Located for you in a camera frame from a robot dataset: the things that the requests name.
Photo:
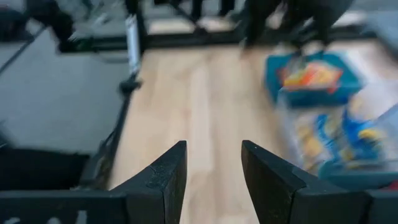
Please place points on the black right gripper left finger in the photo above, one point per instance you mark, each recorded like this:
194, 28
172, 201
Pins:
161, 186

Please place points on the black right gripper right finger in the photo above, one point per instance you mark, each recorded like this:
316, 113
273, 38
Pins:
273, 186

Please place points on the white strip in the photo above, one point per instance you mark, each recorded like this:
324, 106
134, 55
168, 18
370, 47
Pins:
133, 43

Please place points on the clear plastic bin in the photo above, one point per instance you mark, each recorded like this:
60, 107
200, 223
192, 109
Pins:
289, 140

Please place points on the red yellow Maruchan noodle packet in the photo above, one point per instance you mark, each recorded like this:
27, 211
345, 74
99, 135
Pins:
311, 76
393, 186

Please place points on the blue yellow Maruchan noodle packet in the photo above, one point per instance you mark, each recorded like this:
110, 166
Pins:
357, 137
314, 143

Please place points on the grey-green plastic bin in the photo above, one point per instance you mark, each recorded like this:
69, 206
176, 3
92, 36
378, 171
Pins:
357, 180

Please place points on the teal plastic bin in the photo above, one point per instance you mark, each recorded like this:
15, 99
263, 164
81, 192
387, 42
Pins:
273, 77

